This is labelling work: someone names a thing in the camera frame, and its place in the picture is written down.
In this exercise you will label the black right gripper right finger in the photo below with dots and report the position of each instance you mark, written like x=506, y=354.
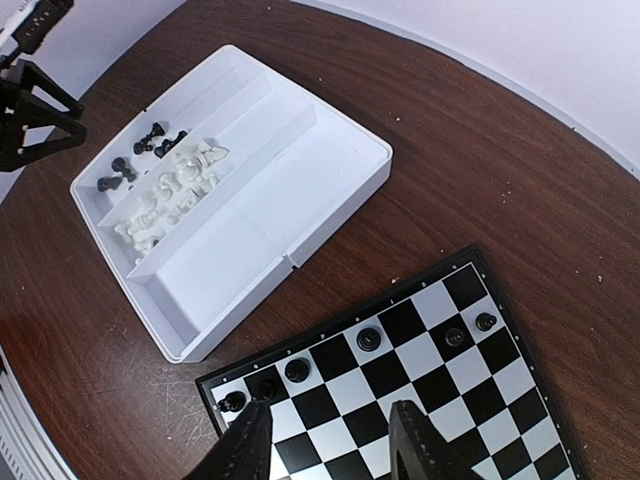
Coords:
x=418, y=450

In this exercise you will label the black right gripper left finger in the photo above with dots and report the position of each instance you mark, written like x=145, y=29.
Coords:
x=243, y=451

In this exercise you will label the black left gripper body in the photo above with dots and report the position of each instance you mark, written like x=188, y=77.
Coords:
x=30, y=99

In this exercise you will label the black chess piece corner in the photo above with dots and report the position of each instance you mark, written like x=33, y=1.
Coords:
x=232, y=402

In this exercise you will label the black silver chessboard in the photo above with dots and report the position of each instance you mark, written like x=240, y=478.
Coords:
x=488, y=398

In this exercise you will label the tall black chess piece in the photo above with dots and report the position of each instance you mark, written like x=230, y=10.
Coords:
x=369, y=339

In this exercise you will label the white compartment tray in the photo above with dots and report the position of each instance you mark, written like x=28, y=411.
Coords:
x=298, y=168

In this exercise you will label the black chess piece pile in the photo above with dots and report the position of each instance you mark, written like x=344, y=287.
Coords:
x=156, y=142

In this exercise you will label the white chess piece pile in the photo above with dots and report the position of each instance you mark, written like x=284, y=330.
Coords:
x=145, y=218

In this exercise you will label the aluminium front rail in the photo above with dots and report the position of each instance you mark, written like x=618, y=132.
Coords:
x=27, y=451

